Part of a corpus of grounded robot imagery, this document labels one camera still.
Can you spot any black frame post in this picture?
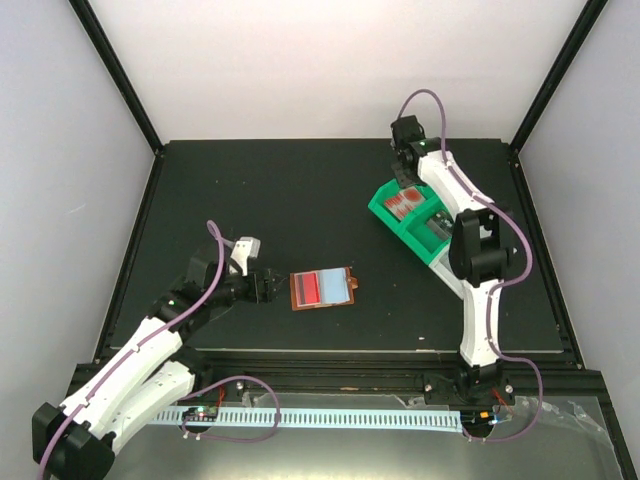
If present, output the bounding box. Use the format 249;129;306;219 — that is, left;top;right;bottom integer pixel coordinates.
510;0;609;153
69;0;164;155

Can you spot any left black frame post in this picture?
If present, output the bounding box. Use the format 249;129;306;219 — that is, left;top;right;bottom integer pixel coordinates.
69;0;164;155

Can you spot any left circuit board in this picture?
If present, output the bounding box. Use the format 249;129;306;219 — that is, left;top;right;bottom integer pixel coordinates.
182;406;219;423

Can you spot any brown leather card holder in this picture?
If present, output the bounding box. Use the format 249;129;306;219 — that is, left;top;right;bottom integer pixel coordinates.
289;267;359;311

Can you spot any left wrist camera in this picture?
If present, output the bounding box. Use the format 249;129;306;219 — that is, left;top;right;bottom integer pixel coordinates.
229;236;261;276

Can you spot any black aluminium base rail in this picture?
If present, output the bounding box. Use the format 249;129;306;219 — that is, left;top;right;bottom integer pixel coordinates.
74;349;606;401

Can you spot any black card stack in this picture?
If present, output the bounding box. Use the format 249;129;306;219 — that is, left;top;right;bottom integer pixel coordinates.
430;210;454;237

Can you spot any right circuit board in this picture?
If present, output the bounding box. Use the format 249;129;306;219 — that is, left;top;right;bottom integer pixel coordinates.
469;410;509;425

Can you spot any white bin with blue cards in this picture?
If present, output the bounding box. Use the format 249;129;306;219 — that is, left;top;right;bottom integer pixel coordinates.
429;246;466;300

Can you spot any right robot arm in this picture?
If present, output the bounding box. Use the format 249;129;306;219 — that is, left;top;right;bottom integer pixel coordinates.
391;115;514;403

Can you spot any red card stack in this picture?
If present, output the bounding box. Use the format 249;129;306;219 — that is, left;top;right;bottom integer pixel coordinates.
383;186;425;221

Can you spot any white slotted cable duct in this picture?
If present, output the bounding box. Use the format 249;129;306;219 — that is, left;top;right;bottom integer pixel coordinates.
150;406;462;434

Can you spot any red credit card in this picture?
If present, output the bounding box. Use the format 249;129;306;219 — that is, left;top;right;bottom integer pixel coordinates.
294;272;321;307

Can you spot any right black frame post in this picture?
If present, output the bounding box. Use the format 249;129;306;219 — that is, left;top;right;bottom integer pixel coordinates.
510;0;609;153

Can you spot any green bin with red cards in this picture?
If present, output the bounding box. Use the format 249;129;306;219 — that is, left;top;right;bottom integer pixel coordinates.
368;180;440;238

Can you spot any green bin with black cards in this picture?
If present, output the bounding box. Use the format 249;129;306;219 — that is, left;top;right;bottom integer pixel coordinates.
400;201;454;265

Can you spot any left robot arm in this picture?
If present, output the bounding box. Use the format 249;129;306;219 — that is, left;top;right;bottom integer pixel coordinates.
31;255;278;479

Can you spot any circuit board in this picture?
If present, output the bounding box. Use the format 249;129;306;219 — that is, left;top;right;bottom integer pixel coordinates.
182;406;219;423
469;410;509;425

